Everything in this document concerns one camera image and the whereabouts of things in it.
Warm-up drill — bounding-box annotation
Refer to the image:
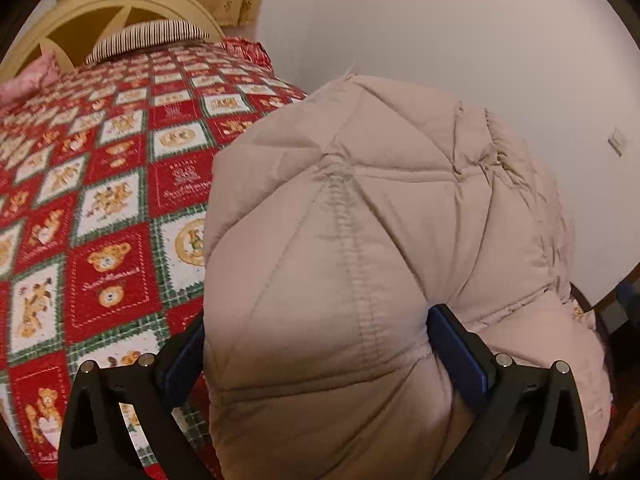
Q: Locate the red bear-print quilt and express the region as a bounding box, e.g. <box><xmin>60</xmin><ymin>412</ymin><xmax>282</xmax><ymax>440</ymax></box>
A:
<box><xmin>0</xmin><ymin>35</ymin><xmax>308</xmax><ymax>480</ymax></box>

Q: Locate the striped pillow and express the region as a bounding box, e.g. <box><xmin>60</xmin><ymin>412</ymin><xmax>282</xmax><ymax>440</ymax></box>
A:
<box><xmin>84</xmin><ymin>19</ymin><xmax>211</xmax><ymax>66</ymax></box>

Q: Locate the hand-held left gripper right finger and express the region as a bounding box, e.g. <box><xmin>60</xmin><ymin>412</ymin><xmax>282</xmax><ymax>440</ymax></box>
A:
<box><xmin>427</xmin><ymin>304</ymin><xmax>591</xmax><ymax>480</ymax></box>

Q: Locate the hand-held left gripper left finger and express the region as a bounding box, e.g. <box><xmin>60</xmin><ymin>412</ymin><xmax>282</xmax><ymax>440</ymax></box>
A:
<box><xmin>57</xmin><ymin>310</ymin><xmax>213</xmax><ymax>480</ymax></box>

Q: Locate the beige puffer jacket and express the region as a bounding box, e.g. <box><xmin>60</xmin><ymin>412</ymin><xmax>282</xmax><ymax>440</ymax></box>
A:
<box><xmin>202</xmin><ymin>74</ymin><xmax>613</xmax><ymax>480</ymax></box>

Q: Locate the cream wooden headboard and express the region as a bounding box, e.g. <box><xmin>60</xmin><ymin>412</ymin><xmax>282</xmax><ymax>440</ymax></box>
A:
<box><xmin>0</xmin><ymin>0</ymin><xmax>227</xmax><ymax>83</ymax></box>

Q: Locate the blue object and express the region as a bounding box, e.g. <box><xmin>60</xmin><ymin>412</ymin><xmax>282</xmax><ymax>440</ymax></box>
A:
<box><xmin>617</xmin><ymin>282</ymin><xmax>640</xmax><ymax>313</ymax></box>

